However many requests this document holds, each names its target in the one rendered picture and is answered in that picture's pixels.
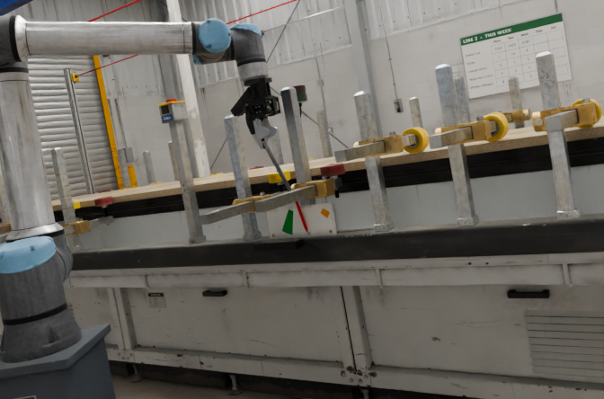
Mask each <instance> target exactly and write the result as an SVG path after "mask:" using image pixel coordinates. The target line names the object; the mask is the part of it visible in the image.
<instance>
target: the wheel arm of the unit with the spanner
mask: <svg viewBox="0 0 604 399"><path fill-rule="evenodd" d="M330 179H333V178H330ZM333 186H334V190H335V191H337V190H338V188H339V187H342V177H340V178H337V179H333ZM315 195H317V192H316V187H315V185H311V186H306V187H303V188H300V189H297V190H293V191H289V192H285V193H282V194H280V195H276V196H273V197H270V198H267V199H262V200H258V201H255V202H254V206H255V210H256V213H259V212H265V211H268V210H271V209H274V208H279V207H282V206H285V205H288V204H290V203H293V202H296V201H299V200H303V199H306V198H309V197H312V196H315Z"/></svg>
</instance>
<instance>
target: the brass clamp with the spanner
mask: <svg viewBox="0 0 604 399"><path fill-rule="evenodd" d="M311 185H315V187H316V192H317V195H315V196H312V197H309V198H307V199H313V198H322V197H328V196H331V195H334V194H335V191H334V186H333V179H328V180H324V181H321V180H317V181H311V182H305V183H294V184H292V185H291V187H290V188H291V189H295V190H297V189H300V188H303V187H306V186H311Z"/></svg>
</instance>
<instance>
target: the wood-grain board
mask: <svg viewBox="0 0 604 399"><path fill-rule="evenodd" d="M564 131H565V136H566V142H567V141H574V140H581V139H588V138H595V137H604V115H602V116H601V119H600V121H599V122H598V123H597V124H595V125H593V126H592V127H590V128H586V129H581V128H577V127H574V128H568V129H564ZM547 144H548V138H547V132H546V131H540V132H536V131H535V130H534V127H533V126H532V127H526V128H520V129H510V130H508V133H507V135H506V136H505V137H504V138H502V139H499V140H497V141H493V142H488V141H485V140H483V141H476V142H470V143H465V144H464V145H465V150H466V155H474V154H481V153H488V152H494V151H502V150H508V149H514V148H522V147H528V146H541V145H547ZM380 158H381V164H382V166H389V165H395V164H408V163H415V162H421V161H428V160H435V159H441V158H449V151H448V147H447V146H444V147H441V148H434V149H430V143H429V144H428V146H427V147H426V148H425V149H424V150H422V151H421V152H417V153H413V154H412V153H408V152H406V151H405V150H404V151H403V152H400V153H397V154H391V155H381V156H380ZM333 159H334V157H328V158H323V159H316V160H311V161H308V162H309V168H310V173H311V176H316V175H321V171H320V167H321V166H324V165H328V164H339V163H336V161H333ZM343 163H344V168H345V172H348V171H355V170H362V169H366V164H365V158H358V159H354V160H350V161H347V162H343ZM280 169H281V170H282V171H286V170H289V173H290V179H296V174H295V168H294V164H282V165H280ZM247 171H248V175H249V181H250V184H256V183H263V182H269V179H268V173H275V172H276V171H277V169H276V168H275V166H270V167H264V168H258V169H252V170H247ZM193 183H194V188H195V192H196V191H209V190H215V189H223V188H229V187H235V176H234V173H223V174H218V175H211V176H206V177H200V178H194V179H193ZM176 194H182V190H181V185H180V181H176V182H166V183H159V184H154V185H147V186H142V187H136V188H130V189H124V190H118V191H107V192H101V193H95V194H89V195H84V196H77V197H72V201H78V200H79V202H80V208H83V207H90V206H95V204H94V200H95V199H99V198H101V197H103V196H104V197H108V196H112V198H113V203H116V202H123V201H130V200H142V199H149V198H156V197H163V196H170V195H176ZM51 203H52V208H53V211H57V210H62V207H61V202H60V199H57V200H52V201H51Z"/></svg>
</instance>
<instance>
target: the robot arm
mask: <svg viewBox="0 0 604 399"><path fill-rule="evenodd" d="M186 54H189V55H192V58H193V63H194V64H195V65H202V66H203V65H206V64H212V63H219V62H226V61H232V60H236V63H237V69H238V74H239V79H240V81H241V82H244V86H250V87H248V88H247V89H246V90H245V92H244V93H243V95H242V96H241V97H240V99H239V100H238V101H237V103H236V104H235V105H234V107H233V108H232V109H231V112H232V114H233V115H234V116H242V115H244V114H245V119H246V124H247V127H248V128H249V130H250V133H251V134H252V136H253V138H254V140H255V141H256V143H257V144H258V146H259V147H260V149H265V147H264V146H263V144H262V142H263V141H264V140H265V141H266V142H267V144H268V138H270V137H272V136H274V135H276V134H277V129H276V128H274V127H272V126H271V124H270V121H269V120H268V116H269V117H271V116H275V115H276V114H279V113H281V112H280V103H279V97H278V96H277V97H275V95H271V88H270V84H269V83H271V82H272V80H271V77H270V78H266V77H268V76H269V74H268V68H267V63H266V58H265V54H264V48H263V44H262V35H261V31H260V28H259V26H258V25H256V24H254V23H241V24H239V23H238V24H235V25H233V26H231V27H230V29H229V27H228V26H227V24H226V23H224V22H223V21H221V20H219V19H215V18H212V19H207V20H206V21H204V22H26V21H25V20H24V19H23V18H22V17H21V16H20V15H4V16H0V167H1V172H2V177H3V182H4V191H5V196H6V200H7V206H8V210H9V216H10V220H11V225H12V231H11V233H10V234H9V235H8V236H7V237H6V238H5V240H6V244H3V245H0V312H1V316H2V320H3V325H4V330H3V335H2V340H1V345H0V358H1V361H3V362H5V363H17V362H24V361H29V360H33V359H39V358H43V357H46V356H48V355H51V354H54V353H57V352H59V351H62V350H64V349H67V348H69V347H71V346H72V345H74V344H76V343H77V342H79V341H80V340H81V339H82V334H81V329H80V327H79V326H78V324H77V323H76V321H75V319H74V318H73V316H72V315H71V314H70V313H69V311H68V309H67V301H66V296H65V291H64V287H63V283H64V282H65V281H66V279H67V278H68V276H69V274H70V272H71V270H72V267H73V256H72V253H71V251H70V249H69V247H68V246H67V240H66V236H65V231H64V227H62V226H61V225H59V224H57V223H56V221H55V218H54V213H53V208H52V203H51V198H50V193H49V184H48V179H47V175H46V169H45V164H44V159H43V154H42V149H41V144H40V135H39V130H38V125H37V121H36V115H35V110H34V105H33V100H32V95H31V86H30V81H29V70H28V65H27V62H28V57H29V56H83V55H186ZM277 102H278V105H279V109H278V107H277ZM256 118H257V120H256Z"/></svg>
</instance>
